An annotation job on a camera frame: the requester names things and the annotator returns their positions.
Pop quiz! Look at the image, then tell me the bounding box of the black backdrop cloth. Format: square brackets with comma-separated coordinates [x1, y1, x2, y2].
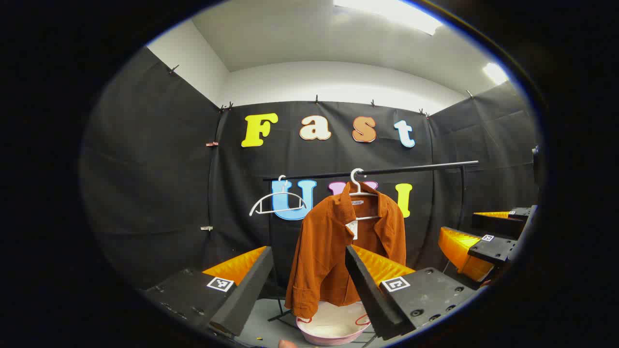
[80, 47, 540, 300]

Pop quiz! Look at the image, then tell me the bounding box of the small ceiling light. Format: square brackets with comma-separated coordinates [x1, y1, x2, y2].
[483, 63, 509, 85]

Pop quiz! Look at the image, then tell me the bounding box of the white pink-rimmed laundry hamper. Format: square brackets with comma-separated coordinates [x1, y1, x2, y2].
[296, 301, 373, 346]

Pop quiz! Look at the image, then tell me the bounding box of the long ceiling light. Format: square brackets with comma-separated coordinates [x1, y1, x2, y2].
[334, 0, 443, 35]

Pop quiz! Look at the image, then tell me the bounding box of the black clothes rail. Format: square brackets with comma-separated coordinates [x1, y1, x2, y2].
[263, 160, 479, 323]

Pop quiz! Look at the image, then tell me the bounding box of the orange corduroy shirt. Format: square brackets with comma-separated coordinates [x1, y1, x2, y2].
[284, 181, 407, 319]

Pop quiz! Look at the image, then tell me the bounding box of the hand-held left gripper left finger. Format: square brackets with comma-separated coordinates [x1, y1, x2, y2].
[140, 246, 275, 337]

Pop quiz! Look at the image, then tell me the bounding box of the white clothes hanger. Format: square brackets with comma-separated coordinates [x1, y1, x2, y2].
[249, 175, 309, 217]
[349, 168, 383, 221]

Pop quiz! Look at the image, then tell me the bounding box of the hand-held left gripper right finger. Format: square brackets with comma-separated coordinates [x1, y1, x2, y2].
[345, 244, 479, 341]

